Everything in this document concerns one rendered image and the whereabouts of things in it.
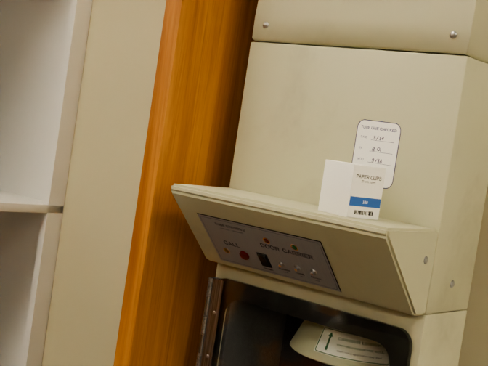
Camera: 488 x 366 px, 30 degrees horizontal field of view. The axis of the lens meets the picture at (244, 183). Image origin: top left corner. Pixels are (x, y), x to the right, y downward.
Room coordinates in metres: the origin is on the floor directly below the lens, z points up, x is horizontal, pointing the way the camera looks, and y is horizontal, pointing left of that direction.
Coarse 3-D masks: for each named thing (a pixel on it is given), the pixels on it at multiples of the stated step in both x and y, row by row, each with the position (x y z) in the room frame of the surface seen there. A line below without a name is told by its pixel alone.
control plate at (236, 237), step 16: (208, 224) 1.15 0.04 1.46; (224, 224) 1.12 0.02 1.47; (240, 224) 1.10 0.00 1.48; (224, 240) 1.15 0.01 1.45; (240, 240) 1.13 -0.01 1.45; (256, 240) 1.11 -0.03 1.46; (272, 240) 1.08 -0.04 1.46; (288, 240) 1.06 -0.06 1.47; (304, 240) 1.04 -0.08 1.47; (224, 256) 1.18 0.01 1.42; (256, 256) 1.13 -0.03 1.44; (272, 256) 1.11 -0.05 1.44; (288, 256) 1.09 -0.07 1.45; (304, 256) 1.07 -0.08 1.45; (320, 256) 1.05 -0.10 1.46; (272, 272) 1.14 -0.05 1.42; (288, 272) 1.11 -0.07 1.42; (304, 272) 1.09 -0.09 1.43; (320, 272) 1.07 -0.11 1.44; (336, 288) 1.07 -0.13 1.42
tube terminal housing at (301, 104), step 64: (256, 64) 1.23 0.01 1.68; (320, 64) 1.16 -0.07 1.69; (384, 64) 1.11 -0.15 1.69; (448, 64) 1.05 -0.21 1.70; (256, 128) 1.22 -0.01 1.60; (320, 128) 1.15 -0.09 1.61; (448, 128) 1.04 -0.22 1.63; (256, 192) 1.21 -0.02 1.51; (384, 192) 1.09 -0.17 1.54; (448, 192) 1.04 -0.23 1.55; (448, 256) 1.06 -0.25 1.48; (384, 320) 1.07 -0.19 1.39; (448, 320) 1.09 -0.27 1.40
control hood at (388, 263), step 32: (192, 192) 1.12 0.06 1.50; (224, 192) 1.12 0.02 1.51; (192, 224) 1.17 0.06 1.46; (256, 224) 1.08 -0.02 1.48; (288, 224) 1.04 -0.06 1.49; (320, 224) 1.01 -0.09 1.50; (352, 224) 0.98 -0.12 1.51; (384, 224) 0.99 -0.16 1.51; (352, 256) 1.01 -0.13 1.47; (384, 256) 0.98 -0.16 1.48; (416, 256) 1.00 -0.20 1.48; (320, 288) 1.10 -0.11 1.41; (352, 288) 1.06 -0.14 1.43; (384, 288) 1.02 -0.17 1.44; (416, 288) 1.01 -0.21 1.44
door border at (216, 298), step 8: (216, 280) 1.22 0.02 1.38; (216, 288) 1.22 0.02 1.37; (208, 296) 1.23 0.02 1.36; (216, 296) 1.22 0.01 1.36; (208, 304) 1.23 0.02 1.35; (216, 304) 1.22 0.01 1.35; (208, 312) 1.23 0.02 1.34; (216, 312) 1.22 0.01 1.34; (208, 320) 1.22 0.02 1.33; (216, 320) 1.22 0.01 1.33; (208, 328) 1.22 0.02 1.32; (200, 336) 1.23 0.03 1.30; (208, 336) 1.22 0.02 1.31; (200, 344) 1.22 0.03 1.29; (208, 344) 1.22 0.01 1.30; (200, 352) 1.22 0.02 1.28; (208, 352) 1.22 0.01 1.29; (208, 360) 1.22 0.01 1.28
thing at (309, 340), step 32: (224, 288) 1.21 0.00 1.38; (256, 288) 1.18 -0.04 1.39; (224, 320) 1.21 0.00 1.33; (256, 320) 1.17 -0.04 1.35; (288, 320) 1.14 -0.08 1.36; (320, 320) 1.11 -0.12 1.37; (352, 320) 1.08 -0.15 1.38; (224, 352) 1.20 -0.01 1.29; (256, 352) 1.17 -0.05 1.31; (288, 352) 1.14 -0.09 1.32; (320, 352) 1.11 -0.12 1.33; (352, 352) 1.08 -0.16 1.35; (384, 352) 1.05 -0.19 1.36
